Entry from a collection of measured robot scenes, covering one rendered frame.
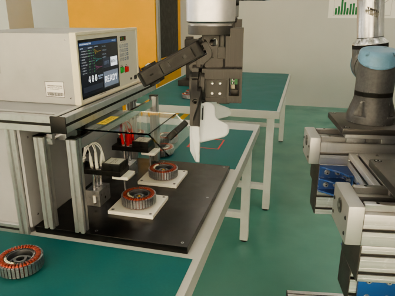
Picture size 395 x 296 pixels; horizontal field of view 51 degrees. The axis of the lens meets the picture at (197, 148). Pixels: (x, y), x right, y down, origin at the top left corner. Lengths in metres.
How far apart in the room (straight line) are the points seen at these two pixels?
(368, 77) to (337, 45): 5.11
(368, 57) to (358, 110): 0.16
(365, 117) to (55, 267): 1.00
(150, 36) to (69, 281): 4.07
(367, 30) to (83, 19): 4.16
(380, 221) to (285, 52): 5.64
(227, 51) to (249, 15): 5.86
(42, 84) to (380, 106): 1.02
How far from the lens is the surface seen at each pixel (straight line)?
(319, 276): 2.44
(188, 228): 1.22
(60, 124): 1.12
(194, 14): 0.63
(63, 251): 1.21
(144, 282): 1.05
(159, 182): 1.50
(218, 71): 0.63
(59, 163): 1.39
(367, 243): 0.96
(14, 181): 1.27
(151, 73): 0.66
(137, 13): 4.98
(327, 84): 6.54
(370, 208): 0.94
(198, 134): 0.61
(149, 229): 1.23
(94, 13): 5.20
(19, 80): 1.34
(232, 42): 0.64
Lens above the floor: 1.37
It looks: 18 degrees down
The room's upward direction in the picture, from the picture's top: straight up
